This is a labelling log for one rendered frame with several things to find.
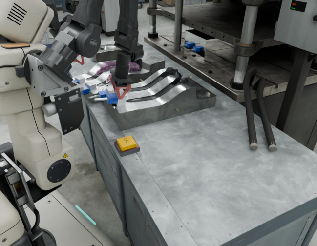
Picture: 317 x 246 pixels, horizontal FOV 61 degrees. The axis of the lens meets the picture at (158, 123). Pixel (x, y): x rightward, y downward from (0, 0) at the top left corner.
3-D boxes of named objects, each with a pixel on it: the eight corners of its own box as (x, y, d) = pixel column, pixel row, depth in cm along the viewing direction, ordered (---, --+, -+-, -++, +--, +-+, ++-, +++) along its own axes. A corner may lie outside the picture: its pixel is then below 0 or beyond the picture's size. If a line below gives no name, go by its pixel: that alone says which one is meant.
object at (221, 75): (236, 104, 154) (238, 92, 150) (143, 43, 251) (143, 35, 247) (332, 78, 185) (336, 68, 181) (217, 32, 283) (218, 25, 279)
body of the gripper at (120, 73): (123, 73, 117) (126, 57, 113) (132, 85, 110) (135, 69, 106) (109, 73, 114) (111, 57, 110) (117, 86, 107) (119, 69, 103)
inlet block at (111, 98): (95, 108, 113) (96, 97, 109) (92, 101, 116) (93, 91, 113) (124, 105, 119) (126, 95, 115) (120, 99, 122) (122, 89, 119)
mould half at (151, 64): (95, 103, 138) (92, 84, 132) (70, 87, 154) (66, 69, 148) (164, 76, 167) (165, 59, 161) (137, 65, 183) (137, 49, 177)
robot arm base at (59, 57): (27, 55, 77) (49, 66, 70) (45, 34, 78) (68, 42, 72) (49, 73, 84) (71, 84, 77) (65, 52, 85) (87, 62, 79)
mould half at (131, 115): (121, 131, 117) (118, 103, 110) (103, 104, 137) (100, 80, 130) (215, 106, 136) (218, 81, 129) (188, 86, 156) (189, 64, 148)
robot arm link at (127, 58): (114, 48, 103) (126, 53, 101) (125, 44, 108) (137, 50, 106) (112, 64, 107) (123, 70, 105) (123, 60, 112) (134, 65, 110)
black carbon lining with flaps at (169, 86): (128, 108, 120) (127, 88, 115) (116, 93, 132) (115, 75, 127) (194, 92, 133) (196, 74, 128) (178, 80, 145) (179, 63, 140)
